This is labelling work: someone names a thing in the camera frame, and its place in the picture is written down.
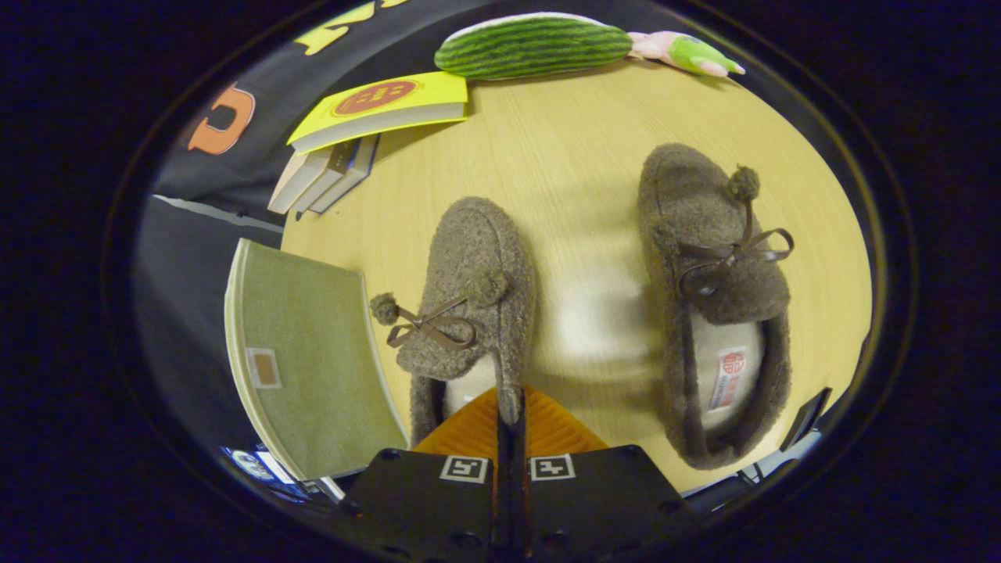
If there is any green fabric storage box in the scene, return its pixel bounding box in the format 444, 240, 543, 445
224, 238, 410, 482

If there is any grey book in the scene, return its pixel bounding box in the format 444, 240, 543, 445
309, 134, 382, 217
291, 141, 361, 214

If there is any watermelon slice plush toy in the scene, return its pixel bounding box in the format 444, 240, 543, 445
434, 12, 635, 81

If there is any yellow book with red circle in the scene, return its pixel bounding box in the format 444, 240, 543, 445
286, 70, 470, 156

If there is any blue printed package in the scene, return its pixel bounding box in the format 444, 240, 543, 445
221, 445, 315, 503

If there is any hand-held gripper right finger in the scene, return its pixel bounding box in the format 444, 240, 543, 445
511, 385, 699, 563

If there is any dark flat panel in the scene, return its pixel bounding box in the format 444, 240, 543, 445
780, 386, 833, 454

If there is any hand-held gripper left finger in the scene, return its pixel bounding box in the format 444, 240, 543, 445
340, 385, 511, 563

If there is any brown fuzzy shoe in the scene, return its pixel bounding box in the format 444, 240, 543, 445
636, 142, 796, 472
370, 195, 538, 446

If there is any pink and green plush toy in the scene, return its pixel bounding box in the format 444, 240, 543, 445
627, 30, 747, 78

